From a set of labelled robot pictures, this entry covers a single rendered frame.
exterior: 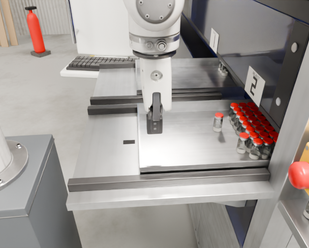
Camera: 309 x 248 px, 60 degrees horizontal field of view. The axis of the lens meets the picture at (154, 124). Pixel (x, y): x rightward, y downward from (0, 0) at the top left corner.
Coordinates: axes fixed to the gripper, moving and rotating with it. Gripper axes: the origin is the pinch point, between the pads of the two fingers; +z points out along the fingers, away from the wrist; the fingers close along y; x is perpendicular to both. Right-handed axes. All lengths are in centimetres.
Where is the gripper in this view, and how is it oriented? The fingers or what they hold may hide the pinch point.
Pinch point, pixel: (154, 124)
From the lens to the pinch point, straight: 54.0
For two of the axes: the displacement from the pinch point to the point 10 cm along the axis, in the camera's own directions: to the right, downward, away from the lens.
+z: 0.0, 8.3, 5.6
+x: -10.0, 0.4, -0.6
